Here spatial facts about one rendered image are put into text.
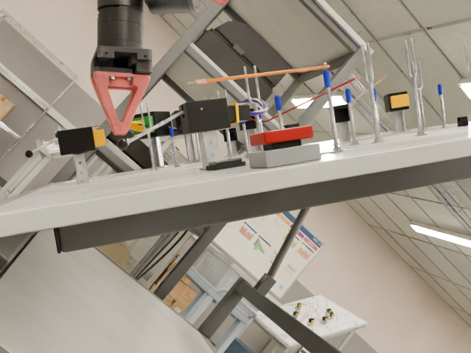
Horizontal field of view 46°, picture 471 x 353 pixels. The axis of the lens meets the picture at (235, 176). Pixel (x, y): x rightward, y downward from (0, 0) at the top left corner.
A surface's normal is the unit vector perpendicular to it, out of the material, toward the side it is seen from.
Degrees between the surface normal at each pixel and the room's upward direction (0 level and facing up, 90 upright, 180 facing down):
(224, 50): 90
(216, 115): 87
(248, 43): 90
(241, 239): 90
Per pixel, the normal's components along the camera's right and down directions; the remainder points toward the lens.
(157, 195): 0.25, 0.01
